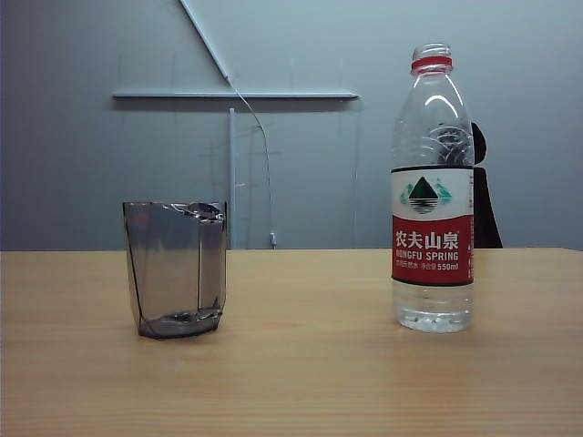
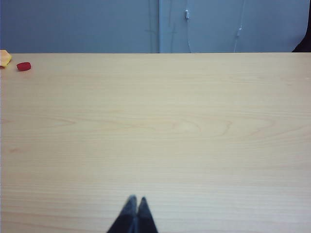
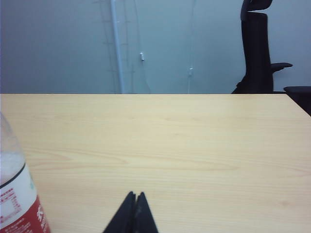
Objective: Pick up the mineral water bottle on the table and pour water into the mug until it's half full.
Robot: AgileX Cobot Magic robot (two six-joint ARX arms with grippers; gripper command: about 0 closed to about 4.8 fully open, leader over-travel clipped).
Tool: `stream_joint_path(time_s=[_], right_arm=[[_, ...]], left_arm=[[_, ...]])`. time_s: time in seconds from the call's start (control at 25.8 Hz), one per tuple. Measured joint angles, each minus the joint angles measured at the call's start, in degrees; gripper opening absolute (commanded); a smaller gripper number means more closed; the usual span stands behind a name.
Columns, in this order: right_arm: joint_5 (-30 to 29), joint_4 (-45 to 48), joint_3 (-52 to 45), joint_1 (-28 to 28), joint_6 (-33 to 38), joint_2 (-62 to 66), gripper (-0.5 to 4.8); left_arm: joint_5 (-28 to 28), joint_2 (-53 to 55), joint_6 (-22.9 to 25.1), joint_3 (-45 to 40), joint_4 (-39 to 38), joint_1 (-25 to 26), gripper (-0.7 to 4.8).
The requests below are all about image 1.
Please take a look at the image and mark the slanted white wall rail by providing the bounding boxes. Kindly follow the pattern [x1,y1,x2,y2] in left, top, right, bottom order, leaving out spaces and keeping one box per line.
[179,0,233,84]

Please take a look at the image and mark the short white wall rail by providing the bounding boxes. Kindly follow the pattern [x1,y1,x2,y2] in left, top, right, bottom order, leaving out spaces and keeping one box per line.
[227,107,239,249]

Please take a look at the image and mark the black office chair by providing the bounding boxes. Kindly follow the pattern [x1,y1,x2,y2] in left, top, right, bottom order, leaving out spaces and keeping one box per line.
[470,121,504,249]

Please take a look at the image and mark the smoky grey transparent mug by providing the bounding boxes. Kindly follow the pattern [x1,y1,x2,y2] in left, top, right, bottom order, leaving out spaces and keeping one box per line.
[121,199,228,340]

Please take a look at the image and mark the Nongfu Spring mineral water bottle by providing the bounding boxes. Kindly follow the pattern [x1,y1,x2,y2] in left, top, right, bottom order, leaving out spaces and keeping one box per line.
[390,43,476,333]

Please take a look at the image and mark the long white wall rail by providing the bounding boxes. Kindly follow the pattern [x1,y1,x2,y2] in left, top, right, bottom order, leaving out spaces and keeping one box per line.
[112,88,361,102]

